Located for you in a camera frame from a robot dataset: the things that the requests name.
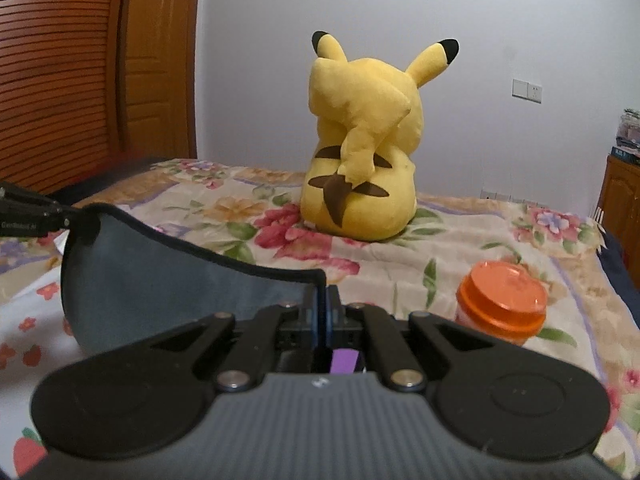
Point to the floral bed sheet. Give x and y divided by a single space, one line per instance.
240 215

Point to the jar with orange lid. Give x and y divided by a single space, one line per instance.
500 305

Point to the stack of books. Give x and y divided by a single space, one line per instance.
629 135

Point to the white wall socket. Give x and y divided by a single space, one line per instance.
526 91

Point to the grey towel with black edging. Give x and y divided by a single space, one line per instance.
165 285

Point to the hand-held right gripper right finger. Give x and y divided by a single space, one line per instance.
330 319

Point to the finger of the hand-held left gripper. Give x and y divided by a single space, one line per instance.
44 206

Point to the wooden panel door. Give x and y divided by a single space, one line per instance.
157 60

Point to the yellow plush toy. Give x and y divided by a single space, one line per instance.
367 160

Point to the wooden cabinet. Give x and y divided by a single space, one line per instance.
622 205

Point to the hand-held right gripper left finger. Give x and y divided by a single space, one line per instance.
312 318

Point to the dark blue cloth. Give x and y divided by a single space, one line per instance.
622 275

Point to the wooden louvred wardrobe door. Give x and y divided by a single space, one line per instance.
55 70

